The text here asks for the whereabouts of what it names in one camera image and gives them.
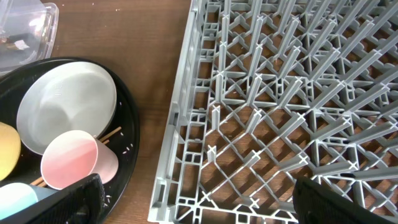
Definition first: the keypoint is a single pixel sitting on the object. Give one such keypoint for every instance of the light blue cup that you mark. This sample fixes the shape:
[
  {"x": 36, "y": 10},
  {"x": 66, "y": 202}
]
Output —
[{"x": 18, "y": 196}]

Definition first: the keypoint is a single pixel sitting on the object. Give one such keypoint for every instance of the grey dishwasher rack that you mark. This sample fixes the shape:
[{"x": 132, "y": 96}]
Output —
[{"x": 269, "y": 91}]

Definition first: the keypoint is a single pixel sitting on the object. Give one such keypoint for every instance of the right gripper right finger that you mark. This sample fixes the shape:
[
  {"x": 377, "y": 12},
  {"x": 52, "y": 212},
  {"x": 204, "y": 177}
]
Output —
[{"x": 315, "y": 204}]

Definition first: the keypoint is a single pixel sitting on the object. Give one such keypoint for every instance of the clear plastic storage bin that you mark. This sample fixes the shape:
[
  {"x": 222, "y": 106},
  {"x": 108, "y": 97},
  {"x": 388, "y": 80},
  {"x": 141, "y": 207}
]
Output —
[{"x": 28, "y": 32}]

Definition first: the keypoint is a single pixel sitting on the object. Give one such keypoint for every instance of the grey round plate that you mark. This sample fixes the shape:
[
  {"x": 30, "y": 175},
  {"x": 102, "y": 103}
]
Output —
[{"x": 72, "y": 96}]

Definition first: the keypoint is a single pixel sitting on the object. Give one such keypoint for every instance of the round black serving tray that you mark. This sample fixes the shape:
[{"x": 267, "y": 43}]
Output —
[{"x": 125, "y": 143}]

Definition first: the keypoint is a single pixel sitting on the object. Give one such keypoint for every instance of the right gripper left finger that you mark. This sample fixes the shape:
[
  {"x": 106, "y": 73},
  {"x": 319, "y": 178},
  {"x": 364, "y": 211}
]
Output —
[{"x": 81, "y": 202}]

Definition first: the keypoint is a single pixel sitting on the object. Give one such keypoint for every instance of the pink cup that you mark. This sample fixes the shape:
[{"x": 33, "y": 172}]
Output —
[{"x": 75, "y": 155}]

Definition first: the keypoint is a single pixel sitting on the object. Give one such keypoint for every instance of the yellow bowl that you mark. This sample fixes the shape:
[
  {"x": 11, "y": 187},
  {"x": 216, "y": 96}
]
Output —
[{"x": 10, "y": 149}]

